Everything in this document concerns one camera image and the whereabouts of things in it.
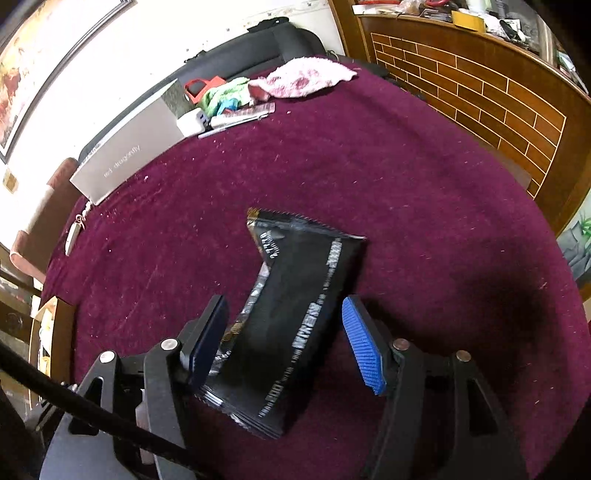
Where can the green cloth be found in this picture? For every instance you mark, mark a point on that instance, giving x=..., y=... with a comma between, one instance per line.
x=221, y=94

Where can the pile of counter clutter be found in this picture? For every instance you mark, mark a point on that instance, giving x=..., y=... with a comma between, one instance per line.
x=461, y=14

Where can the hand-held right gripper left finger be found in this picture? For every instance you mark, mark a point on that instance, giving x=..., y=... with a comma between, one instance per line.
x=207, y=341

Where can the red plastic holder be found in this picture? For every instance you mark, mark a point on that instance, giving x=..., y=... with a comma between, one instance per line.
x=201, y=90

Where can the grey rectangular box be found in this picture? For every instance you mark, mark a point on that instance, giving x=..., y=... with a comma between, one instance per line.
x=129, y=147

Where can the white charger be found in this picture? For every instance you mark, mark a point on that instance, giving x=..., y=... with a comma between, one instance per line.
x=191, y=122

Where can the pink patterned strip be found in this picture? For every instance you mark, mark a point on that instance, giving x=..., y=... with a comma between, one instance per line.
x=256, y=110

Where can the maroon upholstered chair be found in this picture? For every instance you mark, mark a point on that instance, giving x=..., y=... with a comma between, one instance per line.
x=41, y=217

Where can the black leather sofa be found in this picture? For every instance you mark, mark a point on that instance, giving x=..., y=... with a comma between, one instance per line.
x=258, y=50

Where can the small gold wall plaque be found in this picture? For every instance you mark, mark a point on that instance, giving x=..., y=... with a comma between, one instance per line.
x=10, y=180

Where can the framed wall picture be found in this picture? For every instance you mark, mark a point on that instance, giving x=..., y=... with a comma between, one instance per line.
x=32, y=69

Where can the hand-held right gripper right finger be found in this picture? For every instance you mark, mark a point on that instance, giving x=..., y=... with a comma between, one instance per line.
x=364, y=346

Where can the silver pen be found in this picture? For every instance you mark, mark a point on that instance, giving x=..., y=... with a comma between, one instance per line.
x=226, y=130

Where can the black snack packet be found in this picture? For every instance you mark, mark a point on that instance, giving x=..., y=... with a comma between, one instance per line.
x=304, y=295

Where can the wooden brick-pattern counter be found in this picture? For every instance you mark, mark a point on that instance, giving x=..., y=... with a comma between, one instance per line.
x=485, y=92

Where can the pink cloth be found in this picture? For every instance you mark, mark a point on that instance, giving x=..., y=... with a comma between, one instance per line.
x=300, y=78

